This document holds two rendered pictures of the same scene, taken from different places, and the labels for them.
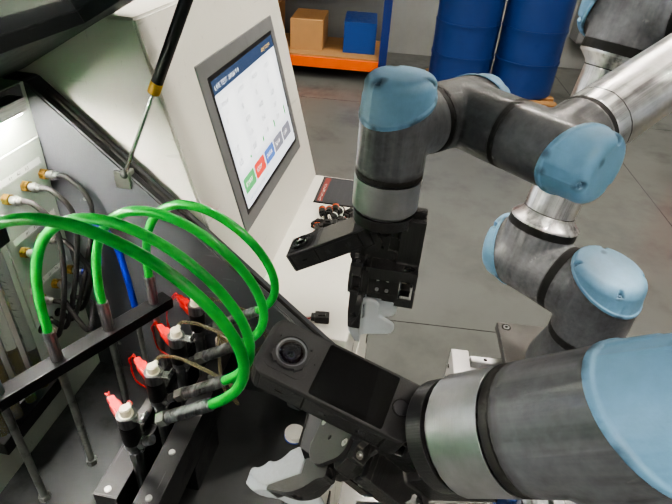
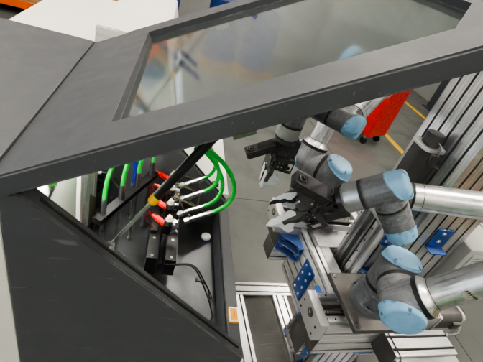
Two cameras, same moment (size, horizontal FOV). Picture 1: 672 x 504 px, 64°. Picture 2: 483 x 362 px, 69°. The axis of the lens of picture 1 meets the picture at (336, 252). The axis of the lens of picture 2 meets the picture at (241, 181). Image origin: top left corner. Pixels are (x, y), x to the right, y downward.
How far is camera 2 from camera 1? 0.61 m
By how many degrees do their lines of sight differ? 21
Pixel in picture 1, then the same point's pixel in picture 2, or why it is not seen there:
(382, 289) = (279, 166)
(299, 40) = not seen: hidden behind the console
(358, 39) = not seen: hidden behind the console
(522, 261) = (308, 159)
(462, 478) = (352, 205)
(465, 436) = (354, 195)
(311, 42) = not seen: hidden behind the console
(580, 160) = (356, 126)
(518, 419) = (369, 188)
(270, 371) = (300, 183)
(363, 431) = (321, 199)
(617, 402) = (391, 182)
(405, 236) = (292, 147)
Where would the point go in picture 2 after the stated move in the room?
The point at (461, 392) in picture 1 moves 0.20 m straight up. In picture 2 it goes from (351, 185) to (394, 111)
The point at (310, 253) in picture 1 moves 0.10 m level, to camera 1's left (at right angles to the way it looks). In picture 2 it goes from (256, 152) to (227, 149)
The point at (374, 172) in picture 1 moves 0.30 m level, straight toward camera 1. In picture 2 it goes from (291, 124) to (327, 187)
